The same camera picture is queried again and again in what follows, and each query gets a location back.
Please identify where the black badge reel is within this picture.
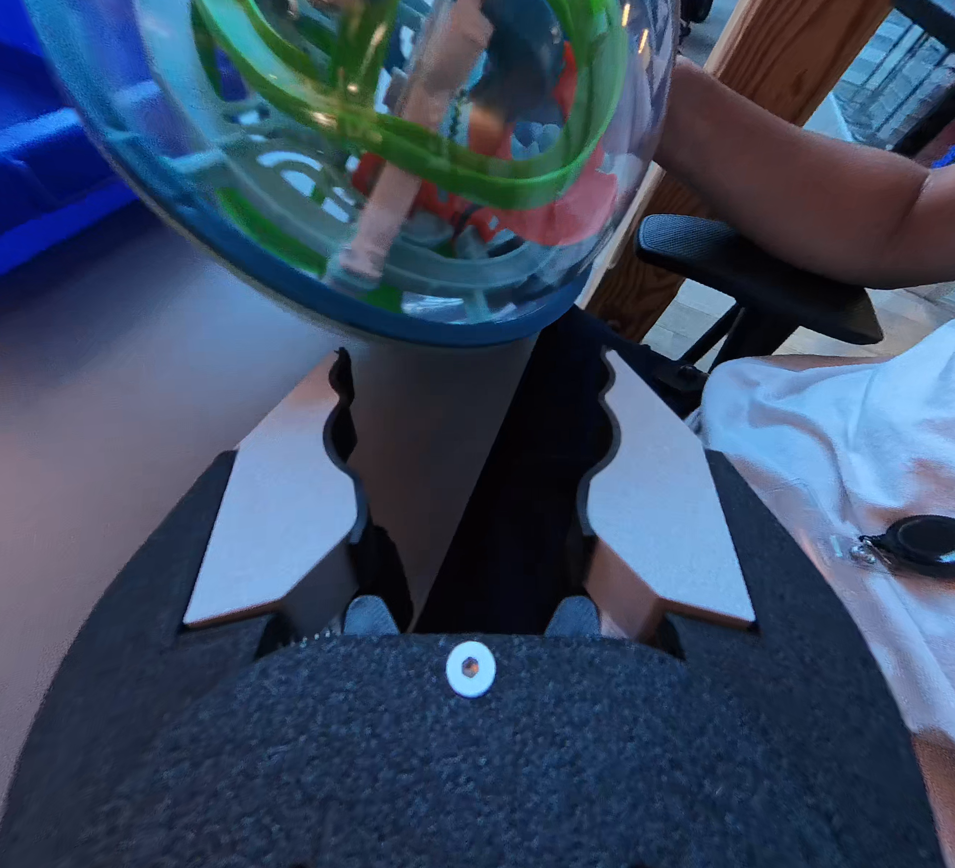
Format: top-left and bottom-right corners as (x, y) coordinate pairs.
(851, 513), (955, 579)

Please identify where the clear maze ball with coloured tracks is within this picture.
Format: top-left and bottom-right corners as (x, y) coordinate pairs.
(11, 0), (681, 348)

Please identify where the black metal railing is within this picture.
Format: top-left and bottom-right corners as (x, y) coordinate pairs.
(832, 0), (955, 160)

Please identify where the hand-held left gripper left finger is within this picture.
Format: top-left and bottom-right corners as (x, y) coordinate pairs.
(181, 346), (372, 632)

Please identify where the black office chair armrest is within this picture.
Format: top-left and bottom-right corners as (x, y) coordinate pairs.
(636, 213), (885, 395)

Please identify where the blue bin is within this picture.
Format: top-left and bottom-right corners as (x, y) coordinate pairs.
(0, 0), (146, 280)

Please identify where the person's white shirt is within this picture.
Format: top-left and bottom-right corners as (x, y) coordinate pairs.
(686, 319), (955, 742)

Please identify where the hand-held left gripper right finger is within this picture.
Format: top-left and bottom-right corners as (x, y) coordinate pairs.
(574, 348), (758, 644)

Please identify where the wooden post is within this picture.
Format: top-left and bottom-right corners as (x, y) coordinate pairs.
(582, 0), (955, 343)

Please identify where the person's right forearm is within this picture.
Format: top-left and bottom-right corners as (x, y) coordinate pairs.
(651, 57), (955, 291)

